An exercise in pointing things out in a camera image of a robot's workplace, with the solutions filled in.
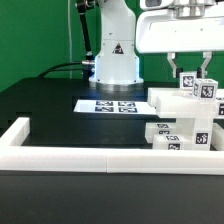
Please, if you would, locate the small tagged nut cube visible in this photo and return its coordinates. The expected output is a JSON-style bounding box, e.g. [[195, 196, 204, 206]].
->
[[180, 71, 197, 89], [192, 78, 218, 100]]

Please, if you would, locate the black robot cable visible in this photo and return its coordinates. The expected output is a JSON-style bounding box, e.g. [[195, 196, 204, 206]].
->
[[36, 0, 98, 80]]

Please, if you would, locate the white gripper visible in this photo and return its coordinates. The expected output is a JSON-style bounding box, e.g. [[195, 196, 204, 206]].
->
[[136, 7, 224, 78]]

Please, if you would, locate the white chair back frame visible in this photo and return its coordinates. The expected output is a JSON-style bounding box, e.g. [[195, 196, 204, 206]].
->
[[147, 88, 224, 119]]

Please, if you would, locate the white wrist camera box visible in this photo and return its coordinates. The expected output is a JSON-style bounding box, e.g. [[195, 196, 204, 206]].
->
[[140, 0, 175, 11]]

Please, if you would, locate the white tag sheet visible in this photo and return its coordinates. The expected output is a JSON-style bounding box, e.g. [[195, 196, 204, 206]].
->
[[74, 99, 156, 115]]

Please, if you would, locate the thin white cable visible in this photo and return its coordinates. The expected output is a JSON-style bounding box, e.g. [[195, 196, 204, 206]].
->
[[67, 0, 74, 80]]

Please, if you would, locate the white U-shaped fence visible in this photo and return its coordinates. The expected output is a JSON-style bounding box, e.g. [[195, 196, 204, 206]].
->
[[0, 117, 224, 175]]

